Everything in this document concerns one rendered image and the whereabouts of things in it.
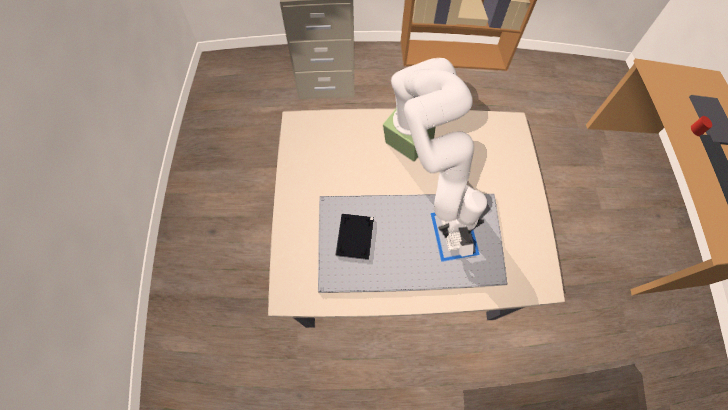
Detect blue tape outline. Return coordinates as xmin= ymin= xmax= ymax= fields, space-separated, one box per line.
xmin=431 ymin=213 xmax=480 ymax=262

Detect black rectangular frame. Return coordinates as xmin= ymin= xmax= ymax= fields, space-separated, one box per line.
xmin=336 ymin=214 xmax=373 ymax=259

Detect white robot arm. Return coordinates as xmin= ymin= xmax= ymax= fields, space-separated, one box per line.
xmin=391 ymin=58 xmax=487 ymax=226

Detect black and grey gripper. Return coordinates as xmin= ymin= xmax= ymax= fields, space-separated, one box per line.
xmin=438 ymin=218 xmax=483 ymax=238

